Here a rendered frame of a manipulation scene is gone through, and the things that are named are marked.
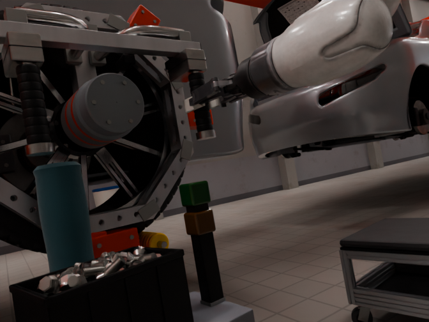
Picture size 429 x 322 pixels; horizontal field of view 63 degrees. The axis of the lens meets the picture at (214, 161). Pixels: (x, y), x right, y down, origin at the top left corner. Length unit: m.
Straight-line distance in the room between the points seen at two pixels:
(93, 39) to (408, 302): 1.22
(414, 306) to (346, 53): 1.04
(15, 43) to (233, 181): 7.00
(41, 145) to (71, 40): 0.22
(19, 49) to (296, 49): 0.44
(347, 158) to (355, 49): 9.74
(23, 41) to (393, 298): 1.29
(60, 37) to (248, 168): 7.18
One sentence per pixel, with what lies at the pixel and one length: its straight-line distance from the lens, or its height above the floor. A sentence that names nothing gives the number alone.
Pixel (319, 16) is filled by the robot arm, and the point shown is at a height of 0.85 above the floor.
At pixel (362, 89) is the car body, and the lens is 3.17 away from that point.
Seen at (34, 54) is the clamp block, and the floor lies 0.91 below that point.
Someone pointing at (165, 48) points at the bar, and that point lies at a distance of 0.81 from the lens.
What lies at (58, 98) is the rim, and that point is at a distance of 1.00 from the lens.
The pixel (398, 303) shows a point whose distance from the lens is 1.42.
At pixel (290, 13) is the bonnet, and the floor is 2.29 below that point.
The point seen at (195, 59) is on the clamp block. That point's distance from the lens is 0.80.
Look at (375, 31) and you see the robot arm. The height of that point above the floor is 0.81.
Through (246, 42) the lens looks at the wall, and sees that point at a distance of 8.65.
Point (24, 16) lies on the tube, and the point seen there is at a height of 0.99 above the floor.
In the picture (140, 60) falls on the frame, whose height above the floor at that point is 1.02.
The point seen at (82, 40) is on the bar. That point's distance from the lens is 0.74.
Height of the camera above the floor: 0.67
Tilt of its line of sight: 2 degrees up
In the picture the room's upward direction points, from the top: 10 degrees counter-clockwise
